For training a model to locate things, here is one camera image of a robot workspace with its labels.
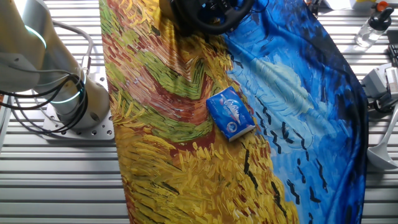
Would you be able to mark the black racing steering wheel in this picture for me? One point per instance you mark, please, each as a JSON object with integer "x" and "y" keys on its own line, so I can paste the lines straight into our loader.
{"x": 217, "y": 27}

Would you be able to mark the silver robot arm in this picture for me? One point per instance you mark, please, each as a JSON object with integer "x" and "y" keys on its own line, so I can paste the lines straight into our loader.
{"x": 28, "y": 56}

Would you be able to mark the blue tissue pack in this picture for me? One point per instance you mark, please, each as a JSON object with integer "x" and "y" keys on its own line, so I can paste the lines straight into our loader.
{"x": 230, "y": 115}

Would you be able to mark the Van Gogh print cloth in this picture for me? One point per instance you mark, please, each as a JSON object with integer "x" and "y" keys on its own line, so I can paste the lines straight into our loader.
{"x": 202, "y": 171}

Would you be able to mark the black pole clamp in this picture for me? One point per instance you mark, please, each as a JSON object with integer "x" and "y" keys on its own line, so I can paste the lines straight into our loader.
{"x": 314, "y": 6}

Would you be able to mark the clear bottle black cap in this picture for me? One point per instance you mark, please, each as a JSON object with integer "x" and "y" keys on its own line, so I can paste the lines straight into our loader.
{"x": 371, "y": 29}

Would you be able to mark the black keyboard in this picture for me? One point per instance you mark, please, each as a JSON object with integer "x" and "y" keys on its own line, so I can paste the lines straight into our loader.
{"x": 394, "y": 54}

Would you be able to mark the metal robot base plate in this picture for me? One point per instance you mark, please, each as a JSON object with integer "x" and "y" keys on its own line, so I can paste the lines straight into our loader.
{"x": 93, "y": 132}

